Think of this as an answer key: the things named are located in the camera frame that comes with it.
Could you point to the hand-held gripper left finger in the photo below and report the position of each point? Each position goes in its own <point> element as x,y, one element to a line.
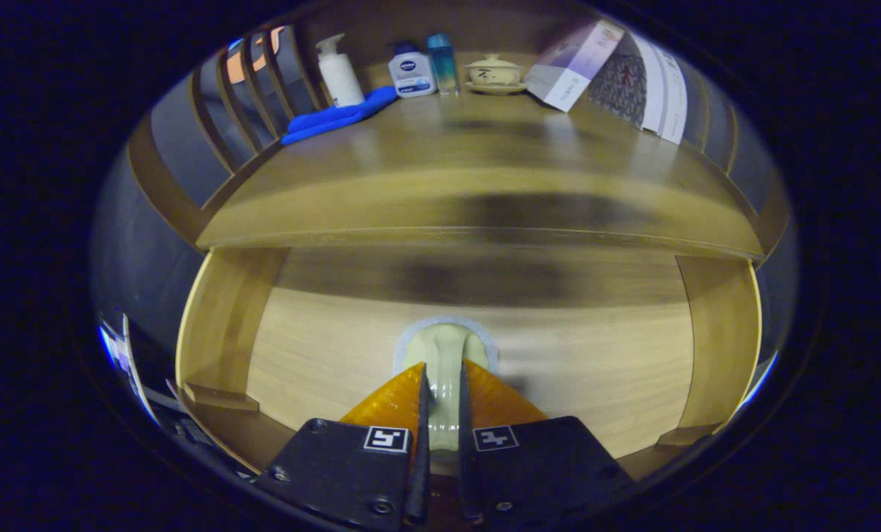
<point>418,473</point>

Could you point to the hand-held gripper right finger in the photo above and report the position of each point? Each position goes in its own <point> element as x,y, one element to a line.
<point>468,473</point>

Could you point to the wooden drawer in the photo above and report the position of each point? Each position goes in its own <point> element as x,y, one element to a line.
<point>322,355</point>

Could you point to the wooden countertop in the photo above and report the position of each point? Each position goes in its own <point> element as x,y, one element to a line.
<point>484,148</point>

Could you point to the wooden cabinet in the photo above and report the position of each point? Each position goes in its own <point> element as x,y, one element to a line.
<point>161,185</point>

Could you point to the black backdrop cloth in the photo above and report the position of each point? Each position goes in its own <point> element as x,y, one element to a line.
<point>137,266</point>

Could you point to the blue folded cloth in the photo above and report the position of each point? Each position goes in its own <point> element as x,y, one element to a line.
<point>329,118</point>

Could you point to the white bottle blue label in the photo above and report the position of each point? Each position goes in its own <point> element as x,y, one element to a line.
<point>412,74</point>

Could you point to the beige lidded teacup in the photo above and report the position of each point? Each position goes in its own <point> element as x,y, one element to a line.
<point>494,74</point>

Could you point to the white pump bottle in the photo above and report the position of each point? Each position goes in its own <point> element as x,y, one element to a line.
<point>340,77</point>

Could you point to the teal glass bottle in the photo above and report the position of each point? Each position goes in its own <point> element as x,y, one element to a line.
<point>444,66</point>

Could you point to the purple white box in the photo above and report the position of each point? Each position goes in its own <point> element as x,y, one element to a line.
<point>569,66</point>

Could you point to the grey patterned book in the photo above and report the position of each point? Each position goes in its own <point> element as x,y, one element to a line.
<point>621,81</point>

